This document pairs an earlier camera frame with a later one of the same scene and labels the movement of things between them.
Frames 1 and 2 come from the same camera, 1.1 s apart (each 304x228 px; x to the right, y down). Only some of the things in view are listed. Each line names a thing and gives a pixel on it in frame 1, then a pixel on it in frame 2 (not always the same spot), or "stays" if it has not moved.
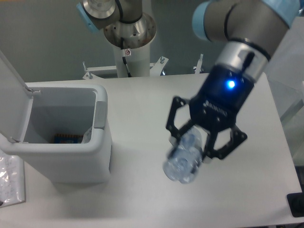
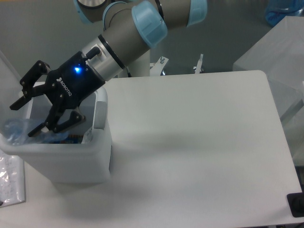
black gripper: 215,107 → 69,83
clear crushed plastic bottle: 184,159 → 15,131
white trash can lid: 16,101 stays
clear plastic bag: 12,190 stays
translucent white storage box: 285,71 stays
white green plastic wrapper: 87,136 stays
